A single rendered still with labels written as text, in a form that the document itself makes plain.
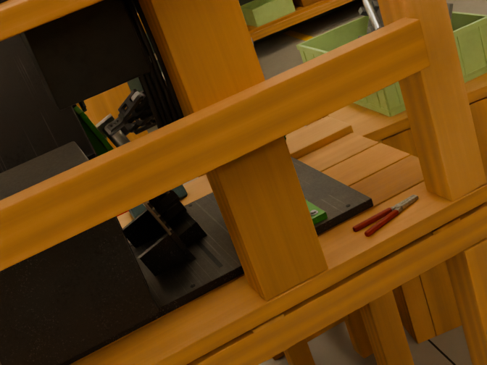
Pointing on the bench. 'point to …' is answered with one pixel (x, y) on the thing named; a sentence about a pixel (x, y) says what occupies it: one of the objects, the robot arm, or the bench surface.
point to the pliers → (384, 216)
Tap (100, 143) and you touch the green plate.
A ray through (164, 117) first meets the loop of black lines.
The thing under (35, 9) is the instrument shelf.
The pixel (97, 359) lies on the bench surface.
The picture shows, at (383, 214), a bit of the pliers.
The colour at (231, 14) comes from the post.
